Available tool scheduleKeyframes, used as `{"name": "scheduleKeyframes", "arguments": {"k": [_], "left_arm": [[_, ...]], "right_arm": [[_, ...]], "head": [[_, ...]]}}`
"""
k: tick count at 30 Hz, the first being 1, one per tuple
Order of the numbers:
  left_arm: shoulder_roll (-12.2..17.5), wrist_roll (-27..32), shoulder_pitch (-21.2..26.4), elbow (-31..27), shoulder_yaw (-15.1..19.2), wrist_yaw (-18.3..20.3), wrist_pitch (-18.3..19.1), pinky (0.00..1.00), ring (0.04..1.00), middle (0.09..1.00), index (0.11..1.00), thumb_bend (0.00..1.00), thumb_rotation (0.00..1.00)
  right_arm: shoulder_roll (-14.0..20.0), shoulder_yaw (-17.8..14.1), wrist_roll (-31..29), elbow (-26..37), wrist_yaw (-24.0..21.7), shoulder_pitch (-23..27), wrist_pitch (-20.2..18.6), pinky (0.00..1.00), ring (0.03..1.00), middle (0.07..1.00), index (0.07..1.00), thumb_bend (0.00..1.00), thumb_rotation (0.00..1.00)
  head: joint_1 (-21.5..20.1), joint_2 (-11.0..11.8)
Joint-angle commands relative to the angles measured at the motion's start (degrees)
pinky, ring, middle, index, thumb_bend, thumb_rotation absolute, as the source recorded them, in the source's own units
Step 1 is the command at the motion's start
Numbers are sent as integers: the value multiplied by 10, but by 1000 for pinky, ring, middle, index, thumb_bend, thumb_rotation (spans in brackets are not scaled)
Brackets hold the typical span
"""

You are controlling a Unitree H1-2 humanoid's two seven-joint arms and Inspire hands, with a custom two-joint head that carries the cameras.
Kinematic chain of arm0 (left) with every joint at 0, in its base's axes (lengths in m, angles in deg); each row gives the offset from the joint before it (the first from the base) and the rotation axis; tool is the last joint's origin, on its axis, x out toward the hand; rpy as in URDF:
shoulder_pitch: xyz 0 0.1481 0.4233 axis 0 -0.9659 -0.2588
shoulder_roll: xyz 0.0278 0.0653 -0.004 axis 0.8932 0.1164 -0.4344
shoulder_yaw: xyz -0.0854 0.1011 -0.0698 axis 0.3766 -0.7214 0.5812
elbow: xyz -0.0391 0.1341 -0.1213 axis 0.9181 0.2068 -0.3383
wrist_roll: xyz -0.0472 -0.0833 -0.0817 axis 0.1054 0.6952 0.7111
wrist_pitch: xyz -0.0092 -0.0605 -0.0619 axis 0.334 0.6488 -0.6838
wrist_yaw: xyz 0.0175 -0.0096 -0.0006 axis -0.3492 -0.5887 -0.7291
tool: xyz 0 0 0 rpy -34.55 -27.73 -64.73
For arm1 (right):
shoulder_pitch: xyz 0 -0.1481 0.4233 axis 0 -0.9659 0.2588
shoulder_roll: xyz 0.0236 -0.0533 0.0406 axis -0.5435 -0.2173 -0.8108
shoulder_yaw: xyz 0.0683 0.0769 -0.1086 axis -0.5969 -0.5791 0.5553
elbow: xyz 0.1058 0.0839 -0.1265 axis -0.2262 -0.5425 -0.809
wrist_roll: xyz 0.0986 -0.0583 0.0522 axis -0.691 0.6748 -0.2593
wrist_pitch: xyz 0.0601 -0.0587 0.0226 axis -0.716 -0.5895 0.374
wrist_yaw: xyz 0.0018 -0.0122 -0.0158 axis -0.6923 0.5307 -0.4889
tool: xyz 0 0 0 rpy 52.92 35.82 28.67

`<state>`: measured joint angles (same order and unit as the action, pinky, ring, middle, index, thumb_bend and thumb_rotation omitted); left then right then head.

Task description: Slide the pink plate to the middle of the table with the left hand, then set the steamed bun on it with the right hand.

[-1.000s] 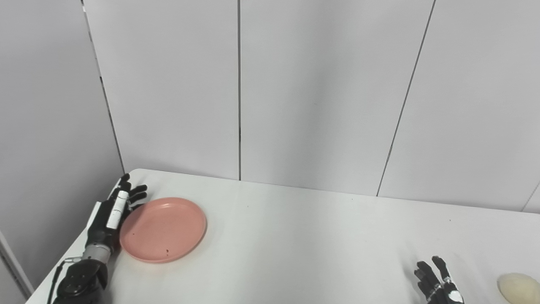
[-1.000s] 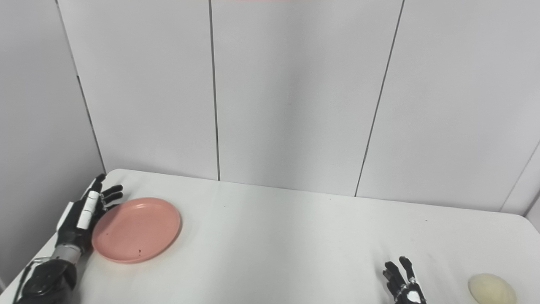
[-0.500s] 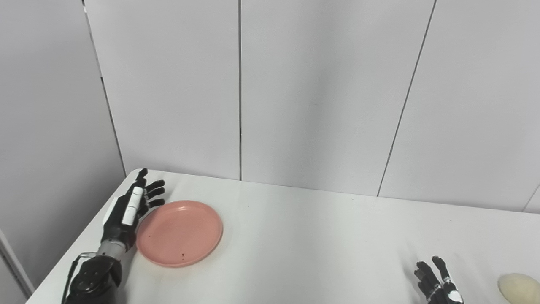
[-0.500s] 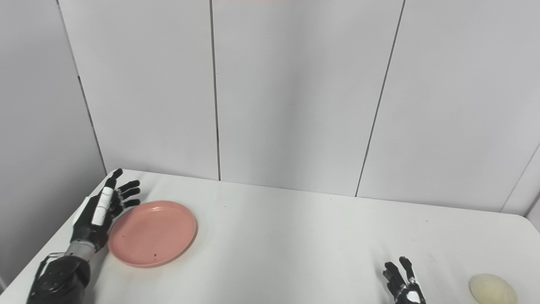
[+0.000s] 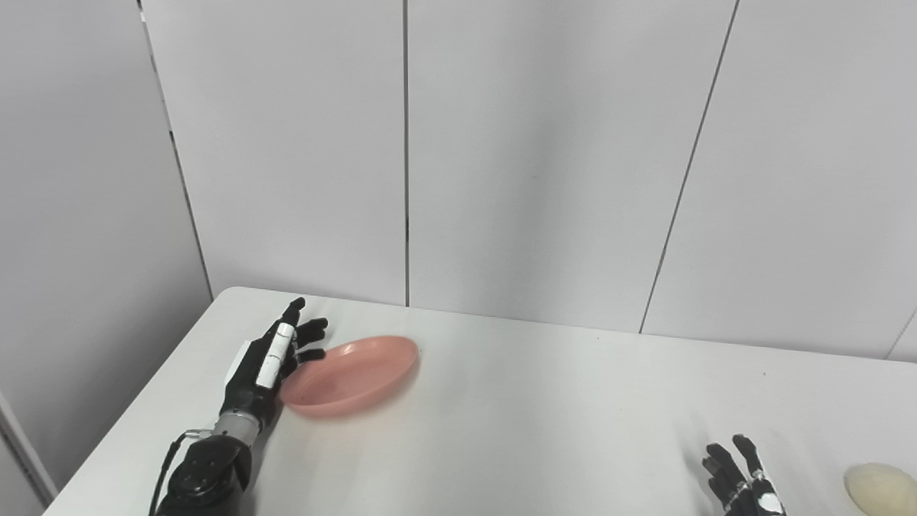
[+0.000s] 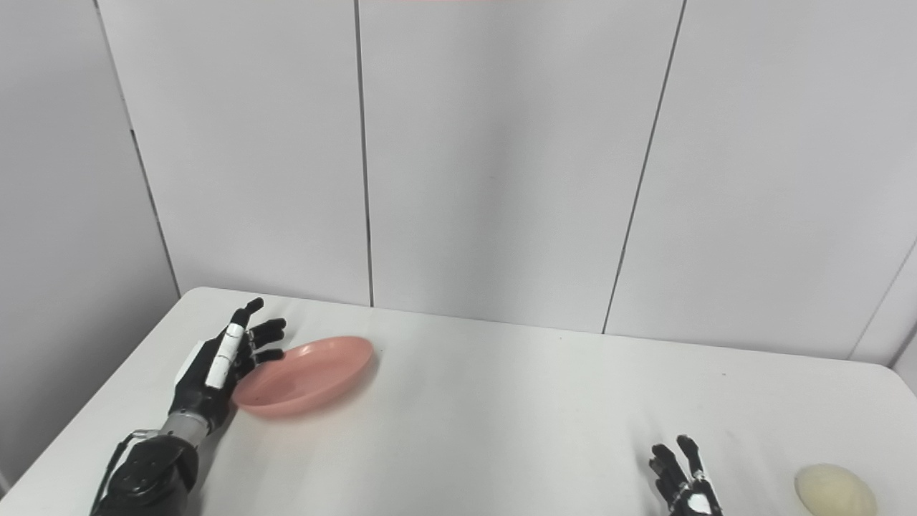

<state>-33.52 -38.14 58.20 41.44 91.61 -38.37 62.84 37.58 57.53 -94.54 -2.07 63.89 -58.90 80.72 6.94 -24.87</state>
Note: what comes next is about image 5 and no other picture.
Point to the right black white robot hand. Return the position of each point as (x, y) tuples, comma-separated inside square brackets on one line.
[(741, 484)]

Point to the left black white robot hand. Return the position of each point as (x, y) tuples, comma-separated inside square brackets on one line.
[(261, 369)]

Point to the cream steamed bun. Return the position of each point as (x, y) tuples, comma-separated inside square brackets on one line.
[(885, 491)]

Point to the pink round plate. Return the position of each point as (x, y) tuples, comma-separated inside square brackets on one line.
[(351, 376)]

